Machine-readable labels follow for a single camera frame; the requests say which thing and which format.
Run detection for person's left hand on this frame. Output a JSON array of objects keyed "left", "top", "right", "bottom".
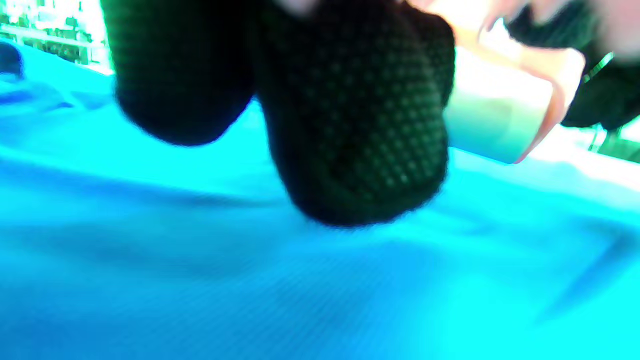
[{"left": 100, "top": 0, "right": 640, "bottom": 228}]

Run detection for pink lint roller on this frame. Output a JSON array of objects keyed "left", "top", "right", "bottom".
[{"left": 410, "top": 0, "right": 587, "bottom": 165}]

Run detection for blue t-shirt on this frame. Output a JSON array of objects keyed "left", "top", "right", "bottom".
[{"left": 0, "top": 40, "right": 640, "bottom": 360}]

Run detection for cluttered background shelves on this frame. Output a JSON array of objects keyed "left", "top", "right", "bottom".
[{"left": 0, "top": 0, "right": 113, "bottom": 71}]

